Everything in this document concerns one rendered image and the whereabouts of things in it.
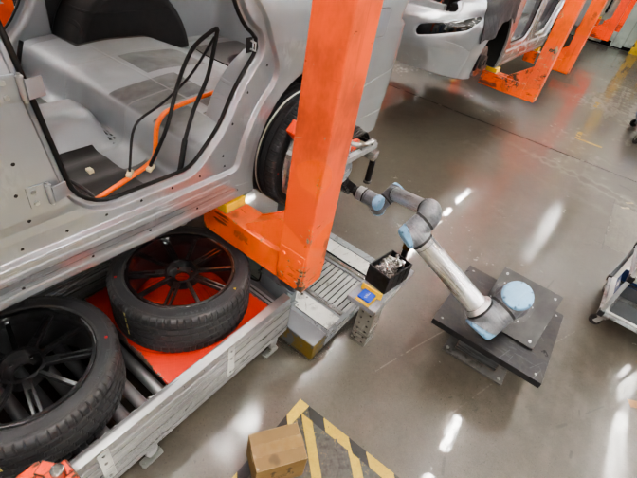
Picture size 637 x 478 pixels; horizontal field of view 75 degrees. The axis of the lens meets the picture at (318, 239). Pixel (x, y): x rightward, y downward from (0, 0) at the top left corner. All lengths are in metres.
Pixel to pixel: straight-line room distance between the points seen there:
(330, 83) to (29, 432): 1.49
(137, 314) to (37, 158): 0.76
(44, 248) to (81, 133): 0.93
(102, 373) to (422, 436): 1.50
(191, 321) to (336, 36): 1.25
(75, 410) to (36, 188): 0.75
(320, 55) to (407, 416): 1.76
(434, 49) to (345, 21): 3.18
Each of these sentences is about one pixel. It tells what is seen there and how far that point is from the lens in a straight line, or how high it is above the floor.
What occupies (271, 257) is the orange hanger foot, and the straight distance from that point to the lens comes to 2.00.
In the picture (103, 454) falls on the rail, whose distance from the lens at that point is 1.79.
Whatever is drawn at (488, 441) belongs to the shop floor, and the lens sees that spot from 2.50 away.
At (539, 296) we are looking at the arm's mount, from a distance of 2.58.
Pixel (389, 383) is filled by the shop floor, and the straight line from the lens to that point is 2.44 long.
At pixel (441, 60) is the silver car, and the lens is 4.59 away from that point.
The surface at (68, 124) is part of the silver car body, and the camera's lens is 2.46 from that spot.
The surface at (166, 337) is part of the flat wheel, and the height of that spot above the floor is 0.40.
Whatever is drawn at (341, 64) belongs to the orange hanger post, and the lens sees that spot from 1.42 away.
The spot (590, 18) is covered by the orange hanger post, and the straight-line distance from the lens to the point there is 7.36.
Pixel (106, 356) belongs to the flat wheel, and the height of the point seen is 0.51.
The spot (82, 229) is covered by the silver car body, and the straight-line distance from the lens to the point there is 1.71.
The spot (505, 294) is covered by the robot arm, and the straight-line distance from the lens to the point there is 2.28.
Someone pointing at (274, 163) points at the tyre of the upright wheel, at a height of 0.91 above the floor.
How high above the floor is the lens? 1.97
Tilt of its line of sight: 39 degrees down
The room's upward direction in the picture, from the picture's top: 12 degrees clockwise
